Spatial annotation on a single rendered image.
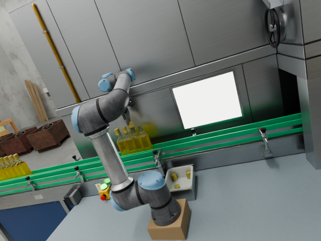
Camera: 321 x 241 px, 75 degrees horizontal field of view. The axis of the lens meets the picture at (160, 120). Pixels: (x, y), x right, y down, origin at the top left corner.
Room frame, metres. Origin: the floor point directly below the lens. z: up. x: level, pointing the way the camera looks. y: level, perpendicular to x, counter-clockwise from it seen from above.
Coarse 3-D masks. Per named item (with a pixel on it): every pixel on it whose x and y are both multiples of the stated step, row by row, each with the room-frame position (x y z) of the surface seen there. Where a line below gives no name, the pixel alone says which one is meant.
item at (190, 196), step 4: (192, 164) 1.22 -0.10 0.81; (192, 184) 1.00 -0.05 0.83; (192, 188) 0.97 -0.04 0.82; (172, 192) 0.99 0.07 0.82; (176, 192) 0.99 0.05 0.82; (180, 192) 0.98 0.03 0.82; (184, 192) 0.97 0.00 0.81; (188, 192) 0.97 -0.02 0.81; (192, 192) 0.96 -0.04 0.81; (172, 196) 1.00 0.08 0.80; (176, 196) 0.99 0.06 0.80; (180, 196) 0.98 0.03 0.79; (184, 196) 0.98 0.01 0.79; (188, 196) 0.97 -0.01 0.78; (192, 196) 0.96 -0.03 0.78; (188, 200) 0.97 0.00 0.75; (192, 200) 0.97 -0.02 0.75
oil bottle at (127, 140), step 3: (129, 135) 1.40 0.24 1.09; (126, 138) 1.38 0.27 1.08; (129, 138) 1.38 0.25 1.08; (126, 141) 1.38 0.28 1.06; (129, 141) 1.37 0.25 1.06; (126, 144) 1.38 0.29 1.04; (129, 144) 1.38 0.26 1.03; (132, 144) 1.37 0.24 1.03; (129, 147) 1.38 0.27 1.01; (132, 147) 1.37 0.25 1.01; (129, 150) 1.38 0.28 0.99; (132, 150) 1.37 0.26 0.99; (135, 150) 1.37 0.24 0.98; (129, 153) 1.38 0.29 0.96
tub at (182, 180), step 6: (174, 168) 1.20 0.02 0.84; (180, 168) 1.19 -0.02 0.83; (186, 168) 1.17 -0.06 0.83; (192, 168) 1.13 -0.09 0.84; (168, 174) 1.17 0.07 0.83; (180, 174) 1.19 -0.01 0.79; (192, 174) 1.07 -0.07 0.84; (168, 180) 1.13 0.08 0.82; (180, 180) 1.16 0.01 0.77; (186, 180) 1.13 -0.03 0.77; (192, 180) 1.02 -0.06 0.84; (168, 186) 1.09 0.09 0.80; (180, 186) 1.09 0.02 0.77
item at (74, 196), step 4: (68, 192) 1.38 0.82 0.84; (72, 192) 1.36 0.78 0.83; (76, 192) 1.36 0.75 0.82; (64, 196) 1.34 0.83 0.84; (68, 196) 1.32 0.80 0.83; (72, 196) 1.31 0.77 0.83; (76, 196) 1.34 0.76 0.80; (80, 196) 1.37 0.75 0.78; (68, 200) 1.32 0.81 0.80; (72, 200) 1.31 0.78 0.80; (76, 200) 1.32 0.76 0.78; (68, 204) 1.33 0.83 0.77; (72, 204) 1.32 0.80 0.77; (76, 204) 1.31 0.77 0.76
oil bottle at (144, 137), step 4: (144, 132) 1.36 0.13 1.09; (140, 136) 1.35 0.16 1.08; (144, 136) 1.34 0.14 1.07; (148, 136) 1.38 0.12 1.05; (140, 140) 1.35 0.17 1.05; (144, 140) 1.34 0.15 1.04; (148, 140) 1.35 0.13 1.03; (144, 144) 1.34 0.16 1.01; (148, 144) 1.34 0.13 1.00; (144, 148) 1.35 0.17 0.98; (148, 148) 1.34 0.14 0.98; (152, 148) 1.37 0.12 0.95
